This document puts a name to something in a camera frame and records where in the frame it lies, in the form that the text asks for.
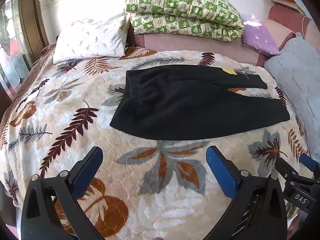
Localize black pants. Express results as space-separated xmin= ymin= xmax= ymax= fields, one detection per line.
xmin=110 ymin=64 xmax=290 ymax=141

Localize purple flower print pillow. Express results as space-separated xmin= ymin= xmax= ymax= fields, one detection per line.
xmin=241 ymin=16 xmax=282 ymax=56

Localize brown wooden window frame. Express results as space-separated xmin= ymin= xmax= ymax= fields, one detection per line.
xmin=17 ymin=0 xmax=52 ymax=53

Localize white leaf print pillow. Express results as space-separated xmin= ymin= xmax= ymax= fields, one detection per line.
xmin=52 ymin=12 xmax=130 ymax=64

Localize stack of books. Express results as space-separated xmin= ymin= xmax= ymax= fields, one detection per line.
xmin=272 ymin=0 xmax=304 ymax=13

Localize leaf print fleece blanket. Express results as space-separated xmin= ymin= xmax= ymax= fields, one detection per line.
xmin=0 ymin=47 xmax=313 ymax=240

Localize green checked quilt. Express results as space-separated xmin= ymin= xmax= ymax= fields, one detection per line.
xmin=125 ymin=0 xmax=245 ymax=41

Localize grey folded blanket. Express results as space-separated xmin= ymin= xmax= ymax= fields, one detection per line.
xmin=264 ymin=32 xmax=320 ymax=155

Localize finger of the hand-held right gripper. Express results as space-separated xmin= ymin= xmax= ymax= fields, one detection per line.
xmin=274 ymin=157 xmax=300 ymax=183
xmin=299 ymin=153 xmax=320 ymax=180

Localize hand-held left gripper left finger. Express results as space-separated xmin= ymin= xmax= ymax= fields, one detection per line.
xmin=20 ymin=146 xmax=105 ymax=240

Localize pink bed sheet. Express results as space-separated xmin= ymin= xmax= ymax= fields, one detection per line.
xmin=127 ymin=5 xmax=313 ymax=67

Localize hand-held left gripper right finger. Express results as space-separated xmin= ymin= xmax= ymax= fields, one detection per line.
xmin=205 ymin=146 xmax=288 ymax=240

